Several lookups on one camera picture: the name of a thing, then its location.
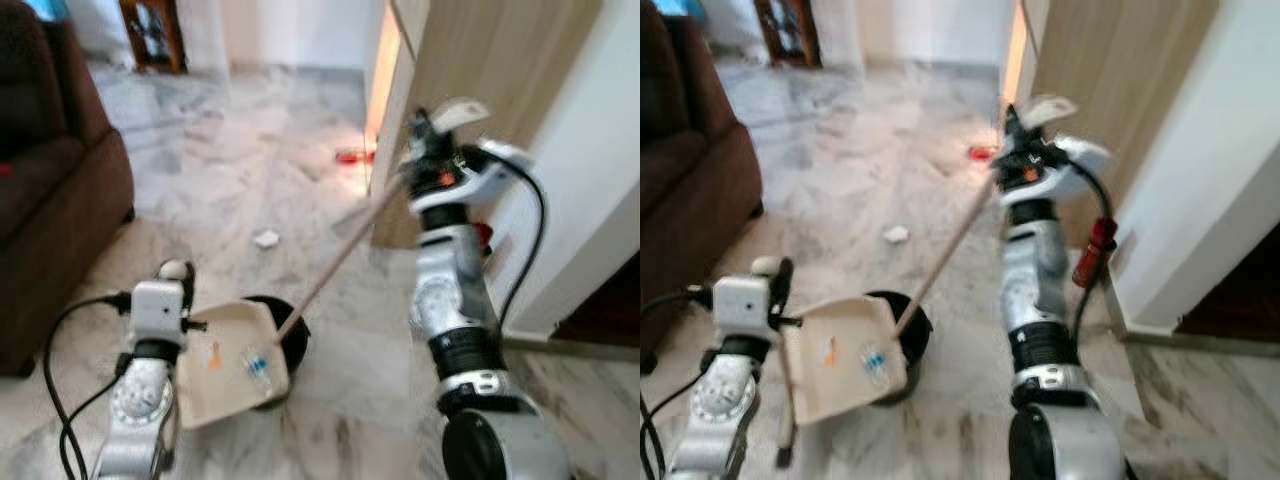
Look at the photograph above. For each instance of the brown sofa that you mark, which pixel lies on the brown sofa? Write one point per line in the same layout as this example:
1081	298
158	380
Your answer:
50	180
690	170

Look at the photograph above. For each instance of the blue white wrapper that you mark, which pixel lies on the blue white wrapper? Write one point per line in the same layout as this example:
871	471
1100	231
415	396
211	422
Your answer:
875	362
258	370

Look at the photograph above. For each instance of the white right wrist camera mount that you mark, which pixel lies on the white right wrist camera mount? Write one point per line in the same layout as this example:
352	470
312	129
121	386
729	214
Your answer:
1080	160
500	175

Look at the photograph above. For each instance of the orange scrap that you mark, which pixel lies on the orange scrap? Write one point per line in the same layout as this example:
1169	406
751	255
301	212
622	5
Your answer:
829	350
213	357

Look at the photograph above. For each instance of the white crumpled paper scrap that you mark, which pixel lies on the white crumpled paper scrap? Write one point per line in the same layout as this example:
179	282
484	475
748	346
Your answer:
896	234
266	238

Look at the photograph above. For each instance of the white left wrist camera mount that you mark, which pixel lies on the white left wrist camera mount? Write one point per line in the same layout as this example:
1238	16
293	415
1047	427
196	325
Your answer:
738	305
157	310

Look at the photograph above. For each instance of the dark wood glass cabinet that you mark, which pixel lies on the dark wood glass cabinet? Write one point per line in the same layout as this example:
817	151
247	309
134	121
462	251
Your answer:
762	35
128	40

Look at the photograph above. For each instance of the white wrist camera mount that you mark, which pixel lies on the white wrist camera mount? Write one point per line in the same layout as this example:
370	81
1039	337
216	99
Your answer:
1080	160
738	305
500	175
157	310

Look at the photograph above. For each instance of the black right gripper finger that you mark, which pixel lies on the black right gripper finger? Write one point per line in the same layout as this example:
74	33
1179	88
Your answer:
421	130
1013	123

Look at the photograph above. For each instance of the beige plastic dustpan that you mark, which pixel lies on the beige plastic dustpan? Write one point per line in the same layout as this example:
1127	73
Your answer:
235	330
850	330

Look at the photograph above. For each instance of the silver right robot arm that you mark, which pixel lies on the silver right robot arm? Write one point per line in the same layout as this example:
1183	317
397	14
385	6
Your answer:
1030	300
445	300

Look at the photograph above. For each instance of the red floor object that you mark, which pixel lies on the red floor object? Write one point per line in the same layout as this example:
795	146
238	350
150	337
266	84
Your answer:
352	156
982	152

